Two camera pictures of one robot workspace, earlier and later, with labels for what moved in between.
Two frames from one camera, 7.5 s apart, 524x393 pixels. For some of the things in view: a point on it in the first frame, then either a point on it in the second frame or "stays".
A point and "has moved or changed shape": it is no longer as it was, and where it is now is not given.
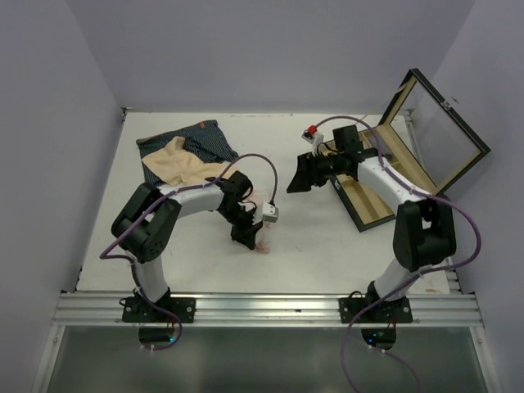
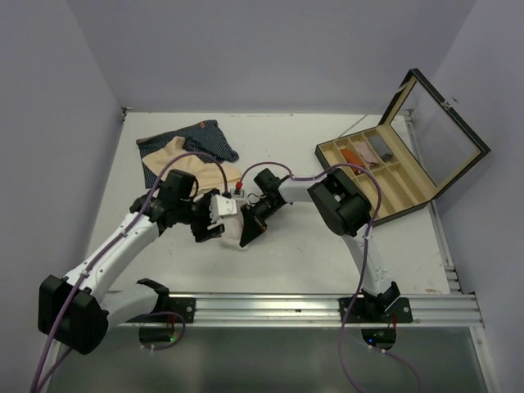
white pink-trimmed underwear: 265,231 has moved or changed shape
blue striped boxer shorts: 205,142 stays
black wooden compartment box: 422,140 stays
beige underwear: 175,166 stays
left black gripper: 246,234 -> 201,231
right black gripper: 307,173 -> 253,226
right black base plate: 363,310 stays
